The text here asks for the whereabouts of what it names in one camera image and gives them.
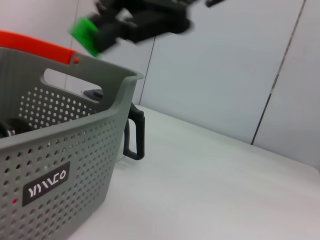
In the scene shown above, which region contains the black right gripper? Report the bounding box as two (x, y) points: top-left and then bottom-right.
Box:
(89, 0), (195, 54)

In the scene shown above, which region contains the glass teacup with black sleeve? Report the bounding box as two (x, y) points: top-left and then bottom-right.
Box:
(0, 117), (33, 140)

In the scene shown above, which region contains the grey-green perforated storage bin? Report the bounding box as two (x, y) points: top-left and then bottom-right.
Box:
(0, 46), (145, 240)

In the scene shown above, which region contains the green two-stud brick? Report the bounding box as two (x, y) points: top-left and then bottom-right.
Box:
(69, 16), (105, 59)

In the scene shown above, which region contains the glass pitcher with black handle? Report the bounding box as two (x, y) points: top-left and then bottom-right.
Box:
(83, 88), (146, 161)

